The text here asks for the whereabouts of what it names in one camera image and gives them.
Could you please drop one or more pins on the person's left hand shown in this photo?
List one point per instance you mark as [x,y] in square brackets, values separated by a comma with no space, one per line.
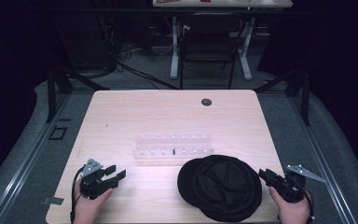
[87,210]

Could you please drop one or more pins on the grey tape strip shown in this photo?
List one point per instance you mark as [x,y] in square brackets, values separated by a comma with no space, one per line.
[52,200]

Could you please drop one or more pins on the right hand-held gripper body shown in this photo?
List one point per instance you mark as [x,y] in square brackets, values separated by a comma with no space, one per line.
[289,188]

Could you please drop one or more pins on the person's right hand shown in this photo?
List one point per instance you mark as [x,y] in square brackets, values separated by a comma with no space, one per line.
[292,213]

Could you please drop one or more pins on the black chair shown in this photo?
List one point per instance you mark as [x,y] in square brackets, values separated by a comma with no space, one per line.
[208,43]

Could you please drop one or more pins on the black metal stand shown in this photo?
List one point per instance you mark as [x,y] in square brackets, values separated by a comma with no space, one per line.
[52,93]
[305,96]

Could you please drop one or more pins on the short black tape strip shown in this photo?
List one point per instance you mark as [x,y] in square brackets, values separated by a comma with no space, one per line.
[64,119]

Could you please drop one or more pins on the white desk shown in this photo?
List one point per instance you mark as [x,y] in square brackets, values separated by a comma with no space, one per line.
[223,3]

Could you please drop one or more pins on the grey table grommet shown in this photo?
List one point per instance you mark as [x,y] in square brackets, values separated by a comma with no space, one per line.
[206,102]

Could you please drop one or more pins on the clear acrylic rack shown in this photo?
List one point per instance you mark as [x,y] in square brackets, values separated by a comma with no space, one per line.
[167,144]

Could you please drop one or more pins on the black tape square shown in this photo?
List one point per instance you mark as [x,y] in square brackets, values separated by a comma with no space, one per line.
[50,136]

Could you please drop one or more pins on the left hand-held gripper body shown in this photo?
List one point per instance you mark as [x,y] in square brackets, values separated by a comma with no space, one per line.
[93,185]

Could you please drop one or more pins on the black hat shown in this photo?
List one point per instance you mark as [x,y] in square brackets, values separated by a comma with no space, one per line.
[219,186]

